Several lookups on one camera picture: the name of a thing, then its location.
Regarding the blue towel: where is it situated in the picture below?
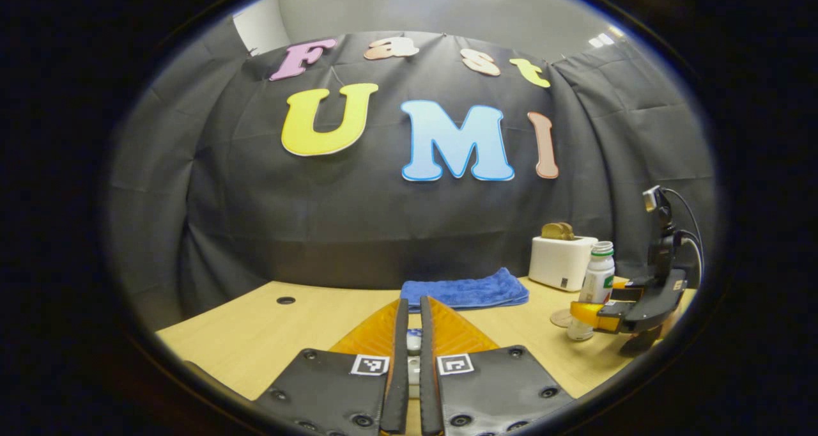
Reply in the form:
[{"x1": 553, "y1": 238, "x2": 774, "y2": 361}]
[{"x1": 401, "y1": 268, "x2": 530, "y2": 313}]

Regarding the ceiling light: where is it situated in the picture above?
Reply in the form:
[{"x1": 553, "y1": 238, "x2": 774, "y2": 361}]
[{"x1": 588, "y1": 26, "x2": 626, "y2": 48}]

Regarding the white toaster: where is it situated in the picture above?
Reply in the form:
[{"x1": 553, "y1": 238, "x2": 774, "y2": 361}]
[{"x1": 529, "y1": 235, "x2": 599, "y2": 292}]

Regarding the white water bottle green label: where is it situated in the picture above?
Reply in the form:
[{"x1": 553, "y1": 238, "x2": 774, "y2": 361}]
[{"x1": 567, "y1": 242, "x2": 615, "y2": 341}]

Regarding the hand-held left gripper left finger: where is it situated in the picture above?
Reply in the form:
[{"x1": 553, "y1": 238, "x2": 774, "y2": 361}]
[{"x1": 254, "y1": 298, "x2": 410, "y2": 436}]

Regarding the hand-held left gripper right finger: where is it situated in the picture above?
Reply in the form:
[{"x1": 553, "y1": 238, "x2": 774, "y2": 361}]
[{"x1": 419, "y1": 295, "x2": 576, "y2": 436}]

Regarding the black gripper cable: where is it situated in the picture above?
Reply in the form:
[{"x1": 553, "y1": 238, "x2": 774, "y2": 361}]
[{"x1": 665, "y1": 188, "x2": 705, "y2": 283}]

